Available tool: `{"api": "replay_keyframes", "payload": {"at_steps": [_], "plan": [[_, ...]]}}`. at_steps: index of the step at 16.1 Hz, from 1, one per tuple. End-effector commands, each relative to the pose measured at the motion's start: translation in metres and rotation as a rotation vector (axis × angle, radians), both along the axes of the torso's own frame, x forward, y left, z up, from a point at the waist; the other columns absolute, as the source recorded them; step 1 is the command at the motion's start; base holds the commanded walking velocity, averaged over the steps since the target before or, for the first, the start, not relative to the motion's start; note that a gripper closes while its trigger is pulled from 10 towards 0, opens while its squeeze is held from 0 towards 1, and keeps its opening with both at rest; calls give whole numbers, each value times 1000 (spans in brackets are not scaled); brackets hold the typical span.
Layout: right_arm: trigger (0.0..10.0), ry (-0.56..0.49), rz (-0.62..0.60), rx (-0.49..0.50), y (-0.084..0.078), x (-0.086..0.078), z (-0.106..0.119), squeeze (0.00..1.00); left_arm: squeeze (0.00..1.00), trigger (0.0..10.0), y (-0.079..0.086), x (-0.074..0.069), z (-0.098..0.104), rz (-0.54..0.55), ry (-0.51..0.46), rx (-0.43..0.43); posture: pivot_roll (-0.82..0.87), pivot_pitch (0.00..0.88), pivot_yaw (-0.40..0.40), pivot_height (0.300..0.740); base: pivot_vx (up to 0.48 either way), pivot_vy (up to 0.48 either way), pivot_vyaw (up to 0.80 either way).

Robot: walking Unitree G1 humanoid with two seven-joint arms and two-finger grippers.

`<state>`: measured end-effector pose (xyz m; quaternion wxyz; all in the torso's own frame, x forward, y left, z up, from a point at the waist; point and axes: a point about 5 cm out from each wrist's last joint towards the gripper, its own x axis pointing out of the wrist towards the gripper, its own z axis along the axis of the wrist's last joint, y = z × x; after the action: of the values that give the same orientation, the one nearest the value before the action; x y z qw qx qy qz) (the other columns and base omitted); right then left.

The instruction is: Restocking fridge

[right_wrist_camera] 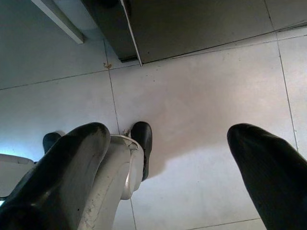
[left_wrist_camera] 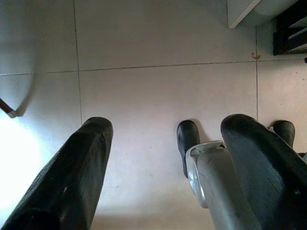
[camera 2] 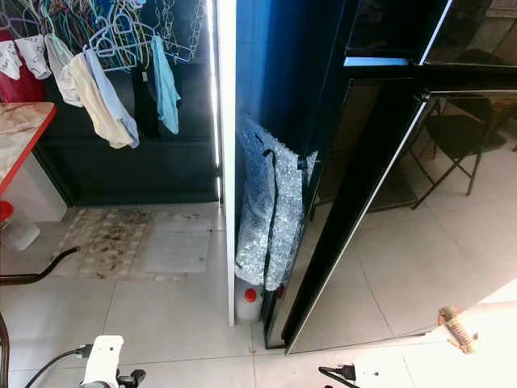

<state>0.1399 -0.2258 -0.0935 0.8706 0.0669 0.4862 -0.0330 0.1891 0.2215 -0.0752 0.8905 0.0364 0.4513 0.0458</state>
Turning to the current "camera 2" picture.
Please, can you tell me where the black glass fridge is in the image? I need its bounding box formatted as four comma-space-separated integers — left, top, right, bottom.
234, 0, 517, 356

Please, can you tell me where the white jug with red cap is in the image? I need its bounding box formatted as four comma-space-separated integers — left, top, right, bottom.
235, 285, 264, 324

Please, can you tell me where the patterned floor mat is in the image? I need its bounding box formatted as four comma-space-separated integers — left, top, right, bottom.
63, 208, 213, 282

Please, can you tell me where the brown metal chair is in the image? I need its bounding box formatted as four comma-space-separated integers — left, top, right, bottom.
0, 246, 82, 388

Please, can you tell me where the clear jug with red lid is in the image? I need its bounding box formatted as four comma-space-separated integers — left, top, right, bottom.
0, 200, 41, 251

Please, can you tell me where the white storage box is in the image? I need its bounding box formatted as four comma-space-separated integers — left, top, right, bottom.
16, 154, 68, 224

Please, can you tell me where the bubble wrap roll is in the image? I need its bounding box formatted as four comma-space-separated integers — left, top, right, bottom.
234, 113, 320, 292

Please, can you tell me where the marble table with red edge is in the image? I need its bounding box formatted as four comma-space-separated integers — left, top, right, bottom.
0, 101, 58, 195

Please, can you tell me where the pale blue hanging cloth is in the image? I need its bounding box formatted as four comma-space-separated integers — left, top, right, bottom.
85, 48, 141, 149

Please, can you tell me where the beige hanging cloth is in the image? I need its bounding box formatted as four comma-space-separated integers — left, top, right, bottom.
66, 53, 134, 150

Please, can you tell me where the black hanging cloth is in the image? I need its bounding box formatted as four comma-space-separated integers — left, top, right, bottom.
132, 65, 161, 140

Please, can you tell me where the teal hanging cloth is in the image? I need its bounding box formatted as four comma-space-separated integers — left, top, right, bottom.
150, 35, 182, 136

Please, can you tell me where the red garment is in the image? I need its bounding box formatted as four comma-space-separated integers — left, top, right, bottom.
0, 28, 47, 104

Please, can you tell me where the white grey hanging cloth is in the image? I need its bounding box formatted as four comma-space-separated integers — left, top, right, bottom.
44, 34, 86, 108

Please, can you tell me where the drying rack with hangers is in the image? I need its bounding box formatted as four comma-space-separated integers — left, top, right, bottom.
0, 0, 207, 74

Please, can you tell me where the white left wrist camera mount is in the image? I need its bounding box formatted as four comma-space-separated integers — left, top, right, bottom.
82, 335, 125, 388

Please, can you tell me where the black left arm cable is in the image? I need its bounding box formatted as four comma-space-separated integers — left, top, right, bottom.
23, 345, 91, 388

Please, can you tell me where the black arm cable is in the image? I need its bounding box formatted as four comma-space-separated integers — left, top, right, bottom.
318, 365, 359, 388
23, 345, 91, 388

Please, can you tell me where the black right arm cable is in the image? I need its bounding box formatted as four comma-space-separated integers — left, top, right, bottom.
318, 365, 359, 388

